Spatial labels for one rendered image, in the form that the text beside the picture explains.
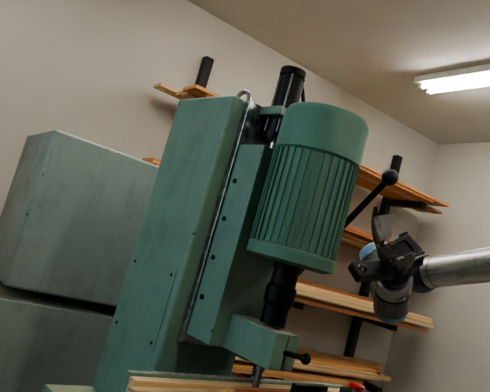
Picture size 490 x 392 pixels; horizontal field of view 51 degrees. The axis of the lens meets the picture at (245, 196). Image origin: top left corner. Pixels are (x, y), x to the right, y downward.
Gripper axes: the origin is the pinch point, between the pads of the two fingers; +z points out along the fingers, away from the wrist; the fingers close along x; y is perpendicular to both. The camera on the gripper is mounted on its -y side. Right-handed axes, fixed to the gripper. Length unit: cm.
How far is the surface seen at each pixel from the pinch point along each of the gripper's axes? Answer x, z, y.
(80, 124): -209, -88, -73
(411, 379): -83, -353, 93
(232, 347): 9.2, -2.0, -41.1
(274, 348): 15.6, 3.3, -34.3
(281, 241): 3.2, 15.9, -25.9
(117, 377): -2, -14, -67
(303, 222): 2.6, 17.6, -20.8
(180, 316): -2.3, -1.9, -48.8
